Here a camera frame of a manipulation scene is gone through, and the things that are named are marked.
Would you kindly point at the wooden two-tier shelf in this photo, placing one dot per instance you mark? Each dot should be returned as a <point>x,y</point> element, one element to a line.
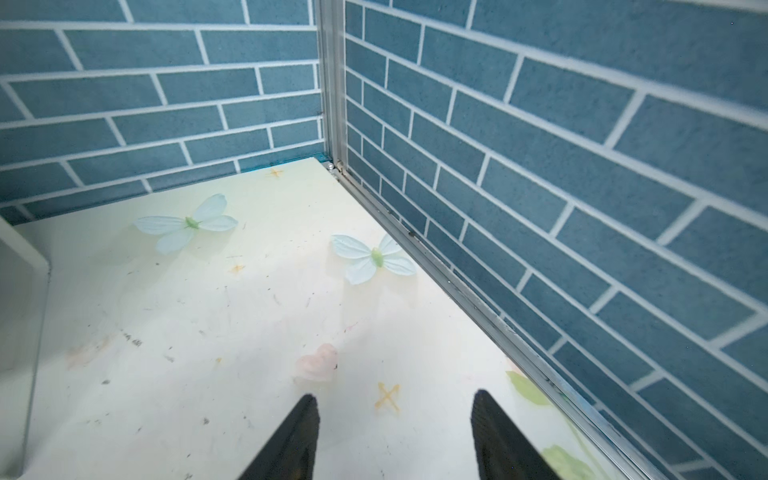
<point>24,286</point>

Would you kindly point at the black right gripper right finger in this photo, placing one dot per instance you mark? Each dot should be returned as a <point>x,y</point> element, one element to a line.
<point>502,451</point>

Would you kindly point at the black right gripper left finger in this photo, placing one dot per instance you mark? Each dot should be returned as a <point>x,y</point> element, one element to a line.
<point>289,454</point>

